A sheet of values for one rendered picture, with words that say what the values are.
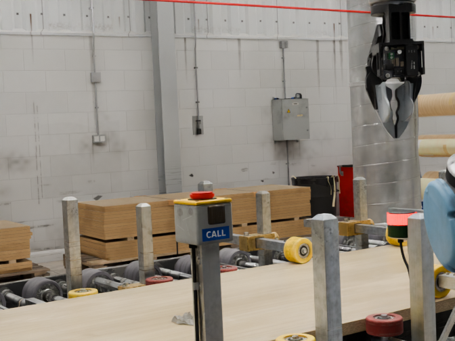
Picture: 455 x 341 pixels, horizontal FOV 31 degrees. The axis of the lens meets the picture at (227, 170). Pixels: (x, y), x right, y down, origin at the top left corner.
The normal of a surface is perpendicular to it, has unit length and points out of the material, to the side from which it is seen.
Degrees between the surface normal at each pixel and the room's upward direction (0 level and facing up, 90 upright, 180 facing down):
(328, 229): 90
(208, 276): 90
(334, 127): 90
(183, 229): 90
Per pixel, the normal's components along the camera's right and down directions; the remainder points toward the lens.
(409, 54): 0.01, 0.05
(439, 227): -0.98, 0.17
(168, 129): 0.51, 0.02
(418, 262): -0.82, 0.07
